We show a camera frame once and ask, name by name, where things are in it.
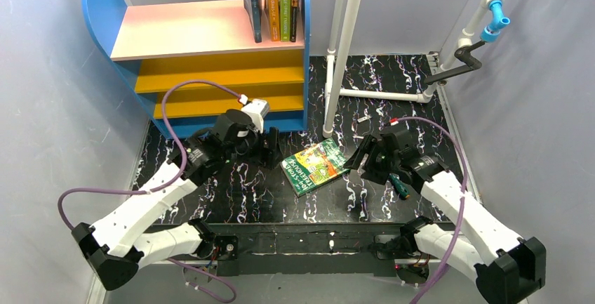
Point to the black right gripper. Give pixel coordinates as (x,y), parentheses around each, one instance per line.
(372,156)

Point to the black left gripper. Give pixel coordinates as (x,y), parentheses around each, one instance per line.
(260,144)

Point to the dark green storey treehouse book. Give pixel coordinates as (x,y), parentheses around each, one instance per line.
(315,166)

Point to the orange cartoon book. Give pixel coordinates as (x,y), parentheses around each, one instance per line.
(272,10)

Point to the lime green treehouse book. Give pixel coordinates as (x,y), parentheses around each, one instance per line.
(284,20)

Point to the red hardcover book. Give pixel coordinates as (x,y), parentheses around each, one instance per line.
(294,4)

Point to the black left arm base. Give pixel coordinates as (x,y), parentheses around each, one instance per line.
(206,245)

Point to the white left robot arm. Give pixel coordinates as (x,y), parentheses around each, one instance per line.
(118,245)

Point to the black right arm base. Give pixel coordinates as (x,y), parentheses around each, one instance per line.
(403,246)

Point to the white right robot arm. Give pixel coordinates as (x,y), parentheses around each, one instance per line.
(505,267)

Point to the blue pink yellow bookshelf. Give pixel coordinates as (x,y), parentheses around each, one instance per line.
(175,57)

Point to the blue pipe fitting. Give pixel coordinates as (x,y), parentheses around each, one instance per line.
(498,22)

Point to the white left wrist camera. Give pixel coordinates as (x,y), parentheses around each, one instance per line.
(256,109)

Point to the green handled screwdriver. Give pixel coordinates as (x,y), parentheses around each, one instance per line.
(399,187)

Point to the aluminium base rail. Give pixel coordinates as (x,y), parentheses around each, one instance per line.
(306,248)

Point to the white pvc pipe frame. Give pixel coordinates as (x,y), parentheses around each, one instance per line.
(359,27)

